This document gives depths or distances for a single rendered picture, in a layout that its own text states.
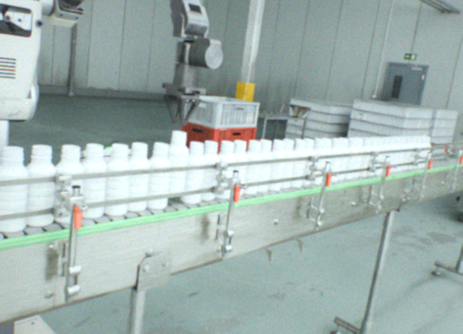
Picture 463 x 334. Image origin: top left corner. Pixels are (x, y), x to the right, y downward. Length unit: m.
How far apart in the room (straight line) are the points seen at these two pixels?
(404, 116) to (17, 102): 6.73
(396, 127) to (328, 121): 1.33
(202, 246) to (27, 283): 0.48
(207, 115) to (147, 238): 2.67
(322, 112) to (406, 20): 4.57
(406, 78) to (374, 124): 4.27
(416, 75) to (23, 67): 10.94
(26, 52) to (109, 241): 0.73
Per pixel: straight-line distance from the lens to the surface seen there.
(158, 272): 1.19
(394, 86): 12.14
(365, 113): 7.98
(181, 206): 1.20
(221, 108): 3.68
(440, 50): 11.88
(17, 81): 1.55
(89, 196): 1.04
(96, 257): 1.07
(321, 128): 8.53
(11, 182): 0.95
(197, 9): 1.18
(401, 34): 12.32
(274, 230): 1.50
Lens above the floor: 1.37
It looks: 11 degrees down
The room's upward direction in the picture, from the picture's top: 8 degrees clockwise
